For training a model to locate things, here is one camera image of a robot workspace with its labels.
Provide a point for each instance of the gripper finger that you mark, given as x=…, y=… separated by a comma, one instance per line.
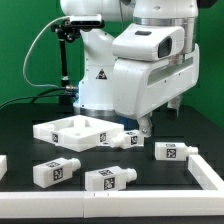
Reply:
x=174, y=105
x=145, y=126

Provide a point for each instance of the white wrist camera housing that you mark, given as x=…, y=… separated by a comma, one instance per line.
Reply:
x=148, y=43

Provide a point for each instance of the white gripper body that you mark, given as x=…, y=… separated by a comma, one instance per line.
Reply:
x=141, y=87

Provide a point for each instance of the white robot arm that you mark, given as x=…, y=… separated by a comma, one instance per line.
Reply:
x=95, y=88

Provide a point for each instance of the black camera on stand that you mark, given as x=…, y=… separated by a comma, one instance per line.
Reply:
x=68, y=31

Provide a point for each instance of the white square table top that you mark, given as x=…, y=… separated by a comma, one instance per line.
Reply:
x=77, y=133

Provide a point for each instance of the white block left edge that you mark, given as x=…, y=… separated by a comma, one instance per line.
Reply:
x=3, y=165

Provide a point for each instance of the white L-shaped fence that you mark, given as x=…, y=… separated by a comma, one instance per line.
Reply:
x=208, y=200

